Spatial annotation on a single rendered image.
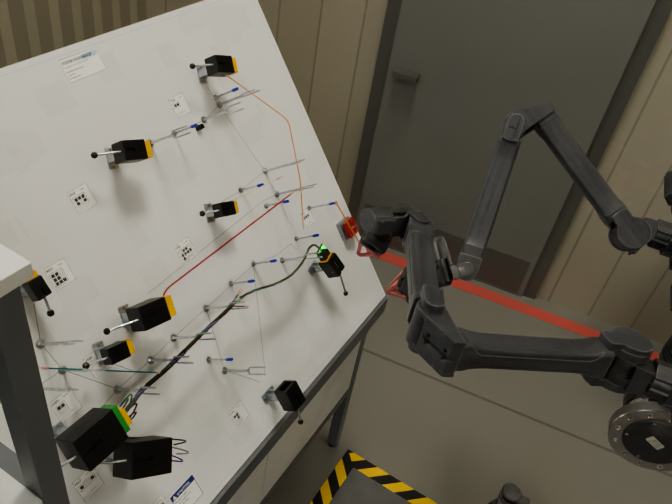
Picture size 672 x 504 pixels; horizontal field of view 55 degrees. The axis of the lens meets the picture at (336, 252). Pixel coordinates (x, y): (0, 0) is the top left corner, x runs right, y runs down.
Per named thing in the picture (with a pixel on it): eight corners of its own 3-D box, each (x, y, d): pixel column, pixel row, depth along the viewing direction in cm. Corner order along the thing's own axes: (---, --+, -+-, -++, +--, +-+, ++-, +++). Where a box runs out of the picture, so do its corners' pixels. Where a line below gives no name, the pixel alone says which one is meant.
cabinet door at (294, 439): (351, 388, 239) (369, 314, 214) (263, 502, 200) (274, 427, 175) (345, 385, 240) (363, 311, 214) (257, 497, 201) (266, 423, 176)
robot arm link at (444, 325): (421, 386, 110) (439, 339, 105) (399, 336, 121) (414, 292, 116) (639, 395, 122) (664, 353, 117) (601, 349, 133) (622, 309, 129)
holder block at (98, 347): (66, 356, 126) (85, 356, 122) (105, 338, 133) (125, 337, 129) (73, 378, 127) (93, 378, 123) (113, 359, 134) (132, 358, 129)
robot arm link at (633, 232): (546, 86, 158) (542, 98, 168) (499, 119, 160) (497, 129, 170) (659, 236, 151) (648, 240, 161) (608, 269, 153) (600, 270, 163)
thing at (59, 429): (-10, 468, 114) (29, 477, 105) (71, 405, 126) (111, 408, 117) (11, 497, 116) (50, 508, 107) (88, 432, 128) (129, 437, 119)
